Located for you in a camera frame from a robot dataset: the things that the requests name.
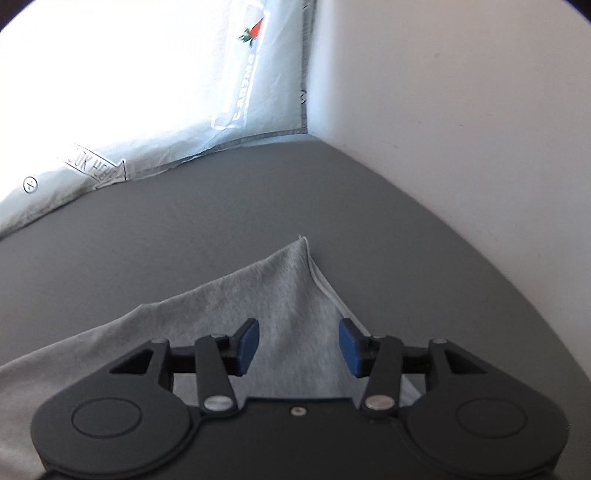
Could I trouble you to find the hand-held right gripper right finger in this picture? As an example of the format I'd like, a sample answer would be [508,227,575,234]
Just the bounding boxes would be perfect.
[338,318,499,414]

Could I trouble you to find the grey sweatpants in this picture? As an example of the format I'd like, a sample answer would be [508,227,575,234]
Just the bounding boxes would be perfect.
[0,235,422,480]

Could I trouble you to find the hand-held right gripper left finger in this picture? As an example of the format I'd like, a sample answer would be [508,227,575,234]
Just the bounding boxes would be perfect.
[107,318,260,413]

